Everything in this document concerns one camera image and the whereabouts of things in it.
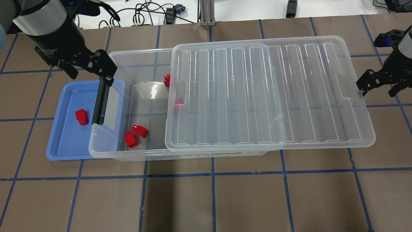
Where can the clear plastic box lid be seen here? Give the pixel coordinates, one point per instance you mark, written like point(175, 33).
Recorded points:
point(265, 95)

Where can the blue plastic tray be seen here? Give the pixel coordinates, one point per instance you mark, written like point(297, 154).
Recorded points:
point(68, 139)

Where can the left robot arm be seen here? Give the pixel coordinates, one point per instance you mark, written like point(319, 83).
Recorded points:
point(15, 12)

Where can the red block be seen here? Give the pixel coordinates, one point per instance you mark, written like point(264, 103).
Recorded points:
point(130, 139)
point(82, 117)
point(177, 105)
point(166, 80)
point(140, 131)

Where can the black power adapter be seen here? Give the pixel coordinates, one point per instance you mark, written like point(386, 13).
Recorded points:
point(291, 9)

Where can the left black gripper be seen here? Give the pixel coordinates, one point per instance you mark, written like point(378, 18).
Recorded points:
point(61, 41)

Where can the clear plastic storage box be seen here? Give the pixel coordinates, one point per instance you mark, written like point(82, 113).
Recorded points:
point(146, 104)

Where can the black box latch handle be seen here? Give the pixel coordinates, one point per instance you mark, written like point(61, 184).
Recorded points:
point(101, 103)

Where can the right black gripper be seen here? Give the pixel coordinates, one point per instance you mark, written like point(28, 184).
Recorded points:
point(393, 71)

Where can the aluminium frame post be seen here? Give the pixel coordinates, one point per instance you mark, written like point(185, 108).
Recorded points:
point(206, 12)

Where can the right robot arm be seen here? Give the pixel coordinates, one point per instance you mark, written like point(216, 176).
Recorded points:
point(397, 68)

